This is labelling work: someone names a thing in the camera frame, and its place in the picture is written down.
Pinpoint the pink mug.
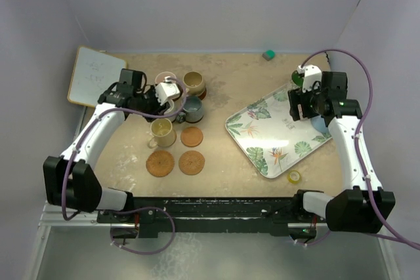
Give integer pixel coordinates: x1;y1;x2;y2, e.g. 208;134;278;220
155;71;177;88

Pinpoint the white mug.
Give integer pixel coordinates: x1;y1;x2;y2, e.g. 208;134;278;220
164;100;185;123

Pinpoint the cream mug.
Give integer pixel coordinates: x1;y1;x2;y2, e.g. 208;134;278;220
148;118;177;149

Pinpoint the tan ceramic mug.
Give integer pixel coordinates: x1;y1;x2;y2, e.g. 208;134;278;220
182;71;205;96

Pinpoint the grey blue mug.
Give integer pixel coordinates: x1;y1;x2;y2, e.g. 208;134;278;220
176;96;204;123

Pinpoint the brown ringed wood coaster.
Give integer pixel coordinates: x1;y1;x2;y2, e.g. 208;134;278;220
198;89;207;100

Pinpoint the light wood coaster smooth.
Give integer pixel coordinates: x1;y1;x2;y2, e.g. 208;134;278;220
180;127;203;148

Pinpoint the woven rattan coaster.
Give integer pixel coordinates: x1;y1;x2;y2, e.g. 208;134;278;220
146;150;175;177
178;150;205;175

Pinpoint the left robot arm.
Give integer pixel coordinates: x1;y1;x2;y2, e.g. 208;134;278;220
43;69;180;222

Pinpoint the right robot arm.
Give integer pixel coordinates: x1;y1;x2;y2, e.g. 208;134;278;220
287;65;396;233

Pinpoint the green cup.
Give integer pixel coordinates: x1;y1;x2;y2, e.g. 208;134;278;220
291;71;305;88

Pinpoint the light blue mug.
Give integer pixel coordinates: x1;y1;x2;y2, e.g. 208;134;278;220
310;116;329;134

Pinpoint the leaf pattern tray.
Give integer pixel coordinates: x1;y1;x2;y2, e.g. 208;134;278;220
225;82;331;178

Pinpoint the green eraser block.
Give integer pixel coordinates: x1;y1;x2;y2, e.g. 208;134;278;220
262;50;276;61

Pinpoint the yellow tape roll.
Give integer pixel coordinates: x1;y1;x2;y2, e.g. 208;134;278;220
287;170;301;184

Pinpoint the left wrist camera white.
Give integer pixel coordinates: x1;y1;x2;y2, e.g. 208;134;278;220
155;85;181;105

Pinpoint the small whiteboard wooden frame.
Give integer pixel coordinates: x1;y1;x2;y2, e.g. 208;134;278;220
67;46;127;108

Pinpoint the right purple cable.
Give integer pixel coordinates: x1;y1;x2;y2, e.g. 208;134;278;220
301;49;420;250

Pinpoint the purple cable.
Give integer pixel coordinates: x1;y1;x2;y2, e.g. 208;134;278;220
301;49;420;250
61;78;188;255

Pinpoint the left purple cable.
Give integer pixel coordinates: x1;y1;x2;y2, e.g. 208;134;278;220
61;78;188;255

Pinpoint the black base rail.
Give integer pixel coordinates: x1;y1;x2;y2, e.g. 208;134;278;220
97;195;319;241

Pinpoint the aluminium frame rail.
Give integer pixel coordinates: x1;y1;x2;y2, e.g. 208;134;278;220
38;203;98;227

